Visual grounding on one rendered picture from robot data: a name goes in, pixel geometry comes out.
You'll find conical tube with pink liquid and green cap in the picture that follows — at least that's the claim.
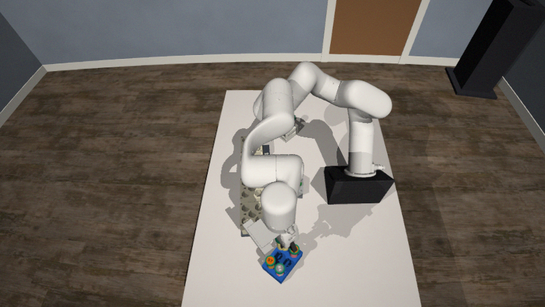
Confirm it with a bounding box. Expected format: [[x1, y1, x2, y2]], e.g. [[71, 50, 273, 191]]
[[289, 244, 300, 258]]

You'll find blue tube rack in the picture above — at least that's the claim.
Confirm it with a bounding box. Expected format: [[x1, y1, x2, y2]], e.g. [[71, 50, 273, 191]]
[[262, 247, 302, 283]]

